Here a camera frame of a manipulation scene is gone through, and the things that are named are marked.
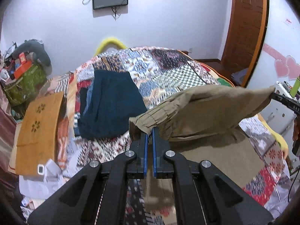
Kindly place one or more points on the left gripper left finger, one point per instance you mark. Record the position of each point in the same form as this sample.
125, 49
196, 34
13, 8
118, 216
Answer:
100, 193

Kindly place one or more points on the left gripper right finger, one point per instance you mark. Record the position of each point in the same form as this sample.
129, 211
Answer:
203, 194

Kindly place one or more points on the olive khaki pants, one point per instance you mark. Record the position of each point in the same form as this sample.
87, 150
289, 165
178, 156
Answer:
202, 123

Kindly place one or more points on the white suitcase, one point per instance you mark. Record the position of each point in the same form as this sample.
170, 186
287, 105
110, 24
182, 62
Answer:
276, 115

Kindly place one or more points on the green water bottle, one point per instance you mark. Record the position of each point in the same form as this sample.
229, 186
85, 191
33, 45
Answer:
295, 87

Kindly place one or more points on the wooden lap desk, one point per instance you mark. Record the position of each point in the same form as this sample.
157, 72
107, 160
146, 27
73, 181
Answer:
36, 143

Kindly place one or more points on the wooden wardrobe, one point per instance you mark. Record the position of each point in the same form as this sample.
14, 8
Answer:
279, 57

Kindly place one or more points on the dark navy folded garment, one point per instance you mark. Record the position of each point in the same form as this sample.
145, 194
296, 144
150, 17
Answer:
115, 98

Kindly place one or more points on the brown wooden door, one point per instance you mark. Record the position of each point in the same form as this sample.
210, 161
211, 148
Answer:
244, 27

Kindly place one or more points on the green storage basket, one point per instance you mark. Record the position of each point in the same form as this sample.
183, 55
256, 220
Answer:
26, 87

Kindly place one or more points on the patchwork patterned bedspread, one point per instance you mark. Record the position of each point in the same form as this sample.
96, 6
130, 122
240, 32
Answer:
97, 194

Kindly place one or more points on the orange box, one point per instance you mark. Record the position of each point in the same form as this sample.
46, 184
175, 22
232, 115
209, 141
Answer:
24, 65

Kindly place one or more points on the yellow curved headboard tube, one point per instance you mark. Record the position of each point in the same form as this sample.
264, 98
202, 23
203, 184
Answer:
108, 42

